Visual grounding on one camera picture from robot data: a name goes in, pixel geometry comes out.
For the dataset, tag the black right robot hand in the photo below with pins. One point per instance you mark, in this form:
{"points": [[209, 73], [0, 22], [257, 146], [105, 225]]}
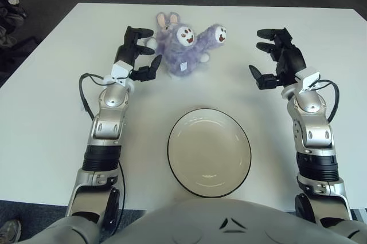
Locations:
{"points": [[289, 60]]}

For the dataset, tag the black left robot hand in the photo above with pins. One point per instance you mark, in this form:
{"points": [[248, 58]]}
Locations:
{"points": [[126, 52]]}

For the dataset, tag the purple plush rabbit doll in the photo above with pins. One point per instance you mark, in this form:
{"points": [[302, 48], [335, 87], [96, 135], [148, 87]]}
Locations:
{"points": [[177, 58]]}

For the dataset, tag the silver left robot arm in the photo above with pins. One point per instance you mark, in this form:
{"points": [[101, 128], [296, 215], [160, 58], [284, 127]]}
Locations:
{"points": [[113, 103]]}

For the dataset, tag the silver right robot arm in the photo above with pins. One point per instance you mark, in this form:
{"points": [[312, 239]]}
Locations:
{"points": [[309, 112]]}

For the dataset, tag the white plate with black rim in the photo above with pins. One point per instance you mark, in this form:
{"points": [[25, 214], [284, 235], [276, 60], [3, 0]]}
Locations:
{"points": [[209, 152]]}

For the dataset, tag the dark bag in background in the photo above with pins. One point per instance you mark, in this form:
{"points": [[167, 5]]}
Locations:
{"points": [[8, 26]]}

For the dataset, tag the white table leg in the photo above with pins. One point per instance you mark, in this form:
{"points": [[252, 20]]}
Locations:
{"points": [[361, 214]]}

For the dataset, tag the grey robot torso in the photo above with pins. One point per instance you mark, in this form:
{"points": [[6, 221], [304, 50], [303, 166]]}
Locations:
{"points": [[200, 224]]}

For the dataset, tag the grey sneaker shoe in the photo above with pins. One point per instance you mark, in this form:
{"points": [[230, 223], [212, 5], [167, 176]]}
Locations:
{"points": [[10, 229]]}

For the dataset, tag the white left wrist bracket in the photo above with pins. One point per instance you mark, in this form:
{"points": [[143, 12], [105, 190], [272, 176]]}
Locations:
{"points": [[120, 69]]}

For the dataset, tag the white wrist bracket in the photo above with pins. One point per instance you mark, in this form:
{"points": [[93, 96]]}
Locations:
{"points": [[120, 69], [309, 79]]}

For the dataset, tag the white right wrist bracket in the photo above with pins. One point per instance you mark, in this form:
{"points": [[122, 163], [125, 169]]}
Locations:
{"points": [[309, 79]]}

